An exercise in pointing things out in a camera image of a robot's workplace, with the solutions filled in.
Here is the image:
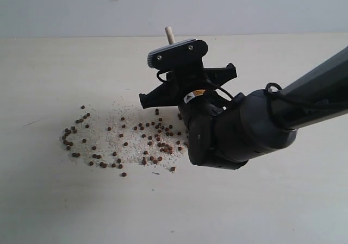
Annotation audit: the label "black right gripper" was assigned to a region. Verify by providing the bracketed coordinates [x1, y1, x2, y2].
[139, 58, 237, 109]

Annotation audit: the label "white wooden paint brush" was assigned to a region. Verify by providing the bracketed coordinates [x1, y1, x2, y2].
[165, 27, 176, 45]

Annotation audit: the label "grains and brown pellets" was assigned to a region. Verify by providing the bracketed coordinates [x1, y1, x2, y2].
[59, 102, 189, 177]

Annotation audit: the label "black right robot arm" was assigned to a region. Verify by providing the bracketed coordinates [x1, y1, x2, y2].
[139, 45, 347, 170]

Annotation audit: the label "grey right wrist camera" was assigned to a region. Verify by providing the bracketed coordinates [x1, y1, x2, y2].
[147, 39, 208, 70]

